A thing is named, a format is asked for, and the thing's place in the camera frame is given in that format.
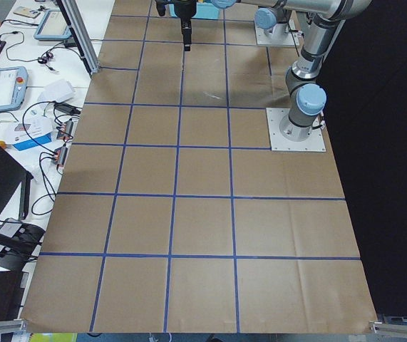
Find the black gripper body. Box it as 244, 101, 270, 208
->
155, 0, 197, 18

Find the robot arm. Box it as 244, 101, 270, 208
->
254, 7, 297, 46
245, 1, 371, 141

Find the light blue plastic bin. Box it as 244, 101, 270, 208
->
168, 1, 220, 20

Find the far teach pendant tablet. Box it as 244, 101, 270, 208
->
34, 9, 71, 41

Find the teach pendant tablet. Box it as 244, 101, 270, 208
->
0, 66, 29, 112
34, 9, 71, 41

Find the white folded paper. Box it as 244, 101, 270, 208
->
37, 78, 76, 102

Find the black power adapter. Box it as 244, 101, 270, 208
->
54, 103, 81, 115

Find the red usb hub far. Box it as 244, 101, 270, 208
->
56, 120, 74, 141

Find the red usb hub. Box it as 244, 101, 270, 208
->
53, 145, 68, 167
56, 120, 74, 141

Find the blue and white box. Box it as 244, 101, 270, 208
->
4, 116, 53, 151

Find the near teach pendant tablet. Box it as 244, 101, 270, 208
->
0, 66, 29, 112

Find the red usb hub near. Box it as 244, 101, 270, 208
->
53, 145, 68, 167

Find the aluminium frame post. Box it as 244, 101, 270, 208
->
57, 0, 100, 76

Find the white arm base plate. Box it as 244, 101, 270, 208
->
266, 108, 326, 153
255, 19, 300, 48

